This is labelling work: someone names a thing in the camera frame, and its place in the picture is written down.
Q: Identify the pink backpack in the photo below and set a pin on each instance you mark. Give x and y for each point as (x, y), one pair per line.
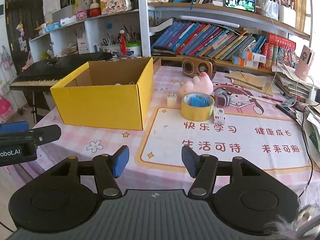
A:
(6, 109)

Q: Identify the red round doll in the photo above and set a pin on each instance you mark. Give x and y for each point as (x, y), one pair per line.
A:
(95, 9)

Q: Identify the pink portable fan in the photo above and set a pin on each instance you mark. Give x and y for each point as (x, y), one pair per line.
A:
(304, 63)

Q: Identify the cartoon desk mat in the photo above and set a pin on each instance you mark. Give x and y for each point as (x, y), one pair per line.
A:
(258, 132)

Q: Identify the purple toy truck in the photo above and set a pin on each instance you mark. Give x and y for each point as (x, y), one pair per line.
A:
(222, 97)

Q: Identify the smartphone on shelf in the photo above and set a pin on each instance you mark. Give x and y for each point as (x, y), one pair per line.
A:
(245, 5)

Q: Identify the blue crumpled packet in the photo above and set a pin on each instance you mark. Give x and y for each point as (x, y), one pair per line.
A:
(199, 101)

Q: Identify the yellow packing tape roll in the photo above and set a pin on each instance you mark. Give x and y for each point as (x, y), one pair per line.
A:
(196, 113)

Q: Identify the white pen holder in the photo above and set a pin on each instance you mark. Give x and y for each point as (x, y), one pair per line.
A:
(115, 48)

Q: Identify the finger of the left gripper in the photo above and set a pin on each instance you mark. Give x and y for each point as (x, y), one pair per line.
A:
(14, 127)
(44, 135)

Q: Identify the black electronic keyboard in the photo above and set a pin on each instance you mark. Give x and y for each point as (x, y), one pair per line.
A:
(42, 75)

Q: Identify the white green-lid jar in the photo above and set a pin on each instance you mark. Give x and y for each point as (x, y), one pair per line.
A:
(133, 49)

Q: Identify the staples box with cat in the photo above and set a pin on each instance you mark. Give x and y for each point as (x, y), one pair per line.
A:
(218, 116)

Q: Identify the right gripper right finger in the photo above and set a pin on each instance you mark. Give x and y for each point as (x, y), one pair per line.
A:
(203, 169)

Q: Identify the pink checked tablecloth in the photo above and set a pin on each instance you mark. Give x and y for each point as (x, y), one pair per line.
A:
(87, 142)

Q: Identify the white charger plug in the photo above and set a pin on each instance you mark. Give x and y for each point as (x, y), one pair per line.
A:
(171, 99)

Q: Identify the pink pig plush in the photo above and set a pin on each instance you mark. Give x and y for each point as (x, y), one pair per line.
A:
(199, 84)

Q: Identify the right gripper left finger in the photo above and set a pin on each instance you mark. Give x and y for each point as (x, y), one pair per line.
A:
(107, 168)

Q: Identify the yellow cardboard box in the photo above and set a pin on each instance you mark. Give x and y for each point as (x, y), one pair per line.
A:
(88, 97)

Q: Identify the checkered board box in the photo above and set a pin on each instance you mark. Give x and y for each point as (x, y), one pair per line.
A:
(156, 64)

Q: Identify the white bookshelf unit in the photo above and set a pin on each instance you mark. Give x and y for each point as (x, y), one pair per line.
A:
(148, 15)

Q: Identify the wooden retro radio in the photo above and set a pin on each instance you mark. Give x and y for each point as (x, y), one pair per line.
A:
(193, 66)

